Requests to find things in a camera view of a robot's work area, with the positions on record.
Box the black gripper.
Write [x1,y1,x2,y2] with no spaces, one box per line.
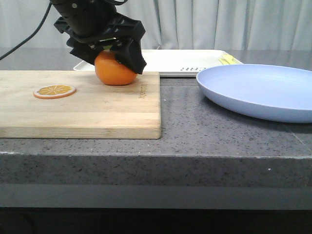
[50,0,147,74]

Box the whole orange fruit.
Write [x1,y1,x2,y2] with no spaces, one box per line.
[94,50,137,85]

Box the light blue plate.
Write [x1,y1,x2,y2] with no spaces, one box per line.
[196,64,312,123]

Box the white rectangular tray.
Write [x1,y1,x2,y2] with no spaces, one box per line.
[73,49,244,78]

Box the wooden cutting board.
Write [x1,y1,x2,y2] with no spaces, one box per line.
[0,70,161,139]

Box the grey curtain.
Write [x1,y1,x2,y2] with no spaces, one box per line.
[0,0,312,51]

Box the orange slice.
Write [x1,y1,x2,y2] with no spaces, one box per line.
[33,84,77,99]

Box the yellow peeled banana piece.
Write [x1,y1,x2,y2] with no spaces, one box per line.
[218,54,240,65]

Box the black cable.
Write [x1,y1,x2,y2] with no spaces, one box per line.
[0,1,53,61]

